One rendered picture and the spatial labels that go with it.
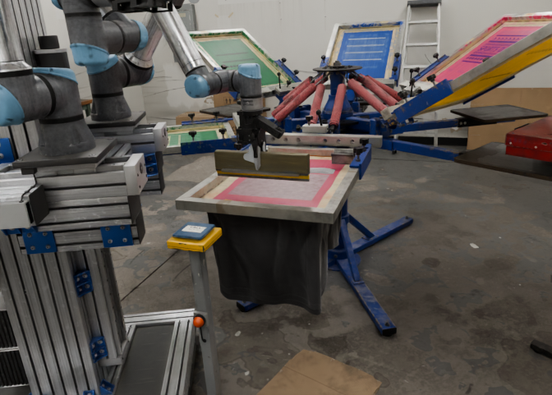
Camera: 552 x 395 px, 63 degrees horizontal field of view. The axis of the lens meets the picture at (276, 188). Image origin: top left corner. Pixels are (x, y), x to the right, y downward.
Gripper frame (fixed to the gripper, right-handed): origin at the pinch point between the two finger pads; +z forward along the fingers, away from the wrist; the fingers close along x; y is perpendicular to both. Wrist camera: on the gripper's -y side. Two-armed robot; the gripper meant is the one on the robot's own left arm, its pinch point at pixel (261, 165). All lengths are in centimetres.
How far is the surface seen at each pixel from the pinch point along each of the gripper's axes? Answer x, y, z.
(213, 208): 13.7, 13.4, 12.4
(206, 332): 33, 11, 50
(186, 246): 37.4, 11.0, 15.3
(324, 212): 13.4, -26.5, 10.3
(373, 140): -68, -31, 7
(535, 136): -51, -95, -1
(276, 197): -4.5, -3.5, 13.9
